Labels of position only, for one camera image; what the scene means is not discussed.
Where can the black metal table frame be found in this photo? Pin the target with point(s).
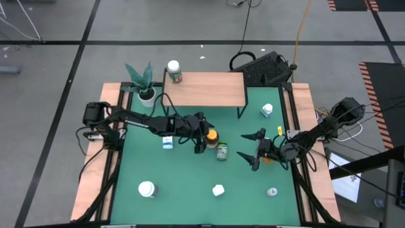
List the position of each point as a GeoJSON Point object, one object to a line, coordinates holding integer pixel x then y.
{"type": "Point", "coordinates": [286, 101]}

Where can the small translucent white bottle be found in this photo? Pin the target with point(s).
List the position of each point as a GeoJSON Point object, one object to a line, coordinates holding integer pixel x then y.
{"type": "Point", "coordinates": [271, 191]}

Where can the white-capped bottle green label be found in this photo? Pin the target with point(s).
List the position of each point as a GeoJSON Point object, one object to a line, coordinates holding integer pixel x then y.
{"type": "Point", "coordinates": [174, 74]}

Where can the white screen monitor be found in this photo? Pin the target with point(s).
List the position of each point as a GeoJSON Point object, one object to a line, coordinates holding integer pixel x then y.
{"type": "Point", "coordinates": [345, 183]}

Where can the grey cabinet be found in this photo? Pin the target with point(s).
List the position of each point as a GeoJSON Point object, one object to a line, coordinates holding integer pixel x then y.
{"type": "Point", "coordinates": [394, 196]}

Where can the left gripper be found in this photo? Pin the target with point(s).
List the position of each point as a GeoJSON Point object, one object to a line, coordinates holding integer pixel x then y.
{"type": "Point", "coordinates": [193, 126]}

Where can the white round plant pot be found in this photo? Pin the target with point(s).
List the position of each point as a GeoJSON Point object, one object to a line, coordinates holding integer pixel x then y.
{"type": "Point", "coordinates": [148, 100]}

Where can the black mat orange stripes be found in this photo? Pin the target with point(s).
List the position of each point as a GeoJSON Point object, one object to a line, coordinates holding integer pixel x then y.
{"type": "Point", "coordinates": [392, 95]}
{"type": "Point", "coordinates": [351, 4]}

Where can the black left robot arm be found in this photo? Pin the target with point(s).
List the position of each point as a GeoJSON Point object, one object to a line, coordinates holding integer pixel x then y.
{"type": "Point", "coordinates": [136, 122]}

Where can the wooden table side board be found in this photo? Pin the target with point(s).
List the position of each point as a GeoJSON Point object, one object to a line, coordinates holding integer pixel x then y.
{"type": "Point", "coordinates": [319, 190]}
{"type": "Point", "coordinates": [95, 177]}

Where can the white-capped bottle pale blue label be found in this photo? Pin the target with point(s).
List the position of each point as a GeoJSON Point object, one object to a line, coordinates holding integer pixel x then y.
{"type": "Point", "coordinates": [267, 109]}

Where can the wooden shelf black metal frame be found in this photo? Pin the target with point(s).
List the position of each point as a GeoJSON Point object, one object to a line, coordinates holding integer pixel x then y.
{"type": "Point", "coordinates": [205, 90]}

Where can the large white bottle purple label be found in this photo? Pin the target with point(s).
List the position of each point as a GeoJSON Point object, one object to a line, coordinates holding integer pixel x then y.
{"type": "Point", "coordinates": [146, 188]}

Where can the silver mounting bracket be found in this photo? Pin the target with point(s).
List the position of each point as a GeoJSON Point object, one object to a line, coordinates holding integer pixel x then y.
{"type": "Point", "coordinates": [95, 136]}
{"type": "Point", "coordinates": [292, 134]}

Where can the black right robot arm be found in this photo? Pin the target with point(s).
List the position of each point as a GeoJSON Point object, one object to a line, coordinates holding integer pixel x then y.
{"type": "Point", "coordinates": [316, 131]}

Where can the green bottle green cap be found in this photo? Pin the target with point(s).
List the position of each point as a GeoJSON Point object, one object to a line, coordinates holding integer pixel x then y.
{"type": "Point", "coordinates": [222, 152]}

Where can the black metal beam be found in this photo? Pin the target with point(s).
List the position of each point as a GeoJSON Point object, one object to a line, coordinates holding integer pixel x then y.
{"type": "Point", "coordinates": [364, 163]}

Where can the plain white bottle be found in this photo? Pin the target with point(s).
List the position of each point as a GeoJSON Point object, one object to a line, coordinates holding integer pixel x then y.
{"type": "Point", "coordinates": [218, 190]}

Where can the green snake plant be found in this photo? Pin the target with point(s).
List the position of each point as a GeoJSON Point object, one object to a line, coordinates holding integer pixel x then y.
{"type": "Point", "coordinates": [140, 79]}

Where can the white square bottle blue label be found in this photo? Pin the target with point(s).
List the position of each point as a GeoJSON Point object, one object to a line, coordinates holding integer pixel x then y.
{"type": "Point", "coordinates": [167, 143]}

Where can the amber bottle yellow cap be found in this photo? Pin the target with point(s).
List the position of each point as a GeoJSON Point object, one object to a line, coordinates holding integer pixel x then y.
{"type": "Point", "coordinates": [212, 135]}

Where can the grey floor object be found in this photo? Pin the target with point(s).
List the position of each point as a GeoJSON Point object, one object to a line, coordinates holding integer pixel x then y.
{"type": "Point", "coordinates": [9, 69]}

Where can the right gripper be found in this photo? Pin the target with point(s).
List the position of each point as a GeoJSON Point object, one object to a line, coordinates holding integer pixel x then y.
{"type": "Point", "coordinates": [267, 149]}

